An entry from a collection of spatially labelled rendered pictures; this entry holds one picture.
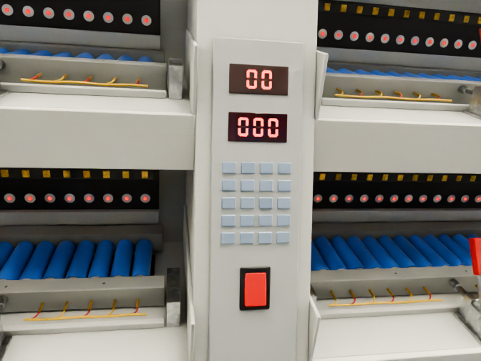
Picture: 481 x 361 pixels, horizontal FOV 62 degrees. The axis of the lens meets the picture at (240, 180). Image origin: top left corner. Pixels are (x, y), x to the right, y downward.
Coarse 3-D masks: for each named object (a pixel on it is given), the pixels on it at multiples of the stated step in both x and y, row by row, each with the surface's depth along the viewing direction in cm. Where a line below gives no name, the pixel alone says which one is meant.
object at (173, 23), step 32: (160, 0) 48; (352, 0) 53; (384, 0) 53; (416, 0) 54; (448, 0) 55; (480, 0) 56; (160, 32) 49; (160, 192) 50; (96, 224) 49; (128, 224) 49; (160, 224) 50
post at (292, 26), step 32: (192, 0) 38; (224, 0) 30; (256, 0) 30; (288, 0) 31; (192, 32) 37; (224, 32) 30; (256, 32) 31; (288, 32) 31; (192, 192) 35; (192, 224) 34; (192, 256) 34
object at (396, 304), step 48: (336, 192) 50; (384, 192) 51; (432, 192) 52; (480, 192) 53; (336, 240) 48; (384, 240) 49; (432, 240) 49; (480, 240) 38; (336, 288) 40; (384, 288) 41; (432, 288) 42; (480, 288) 38; (336, 336) 36; (384, 336) 36; (432, 336) 37; (480, 336) 37
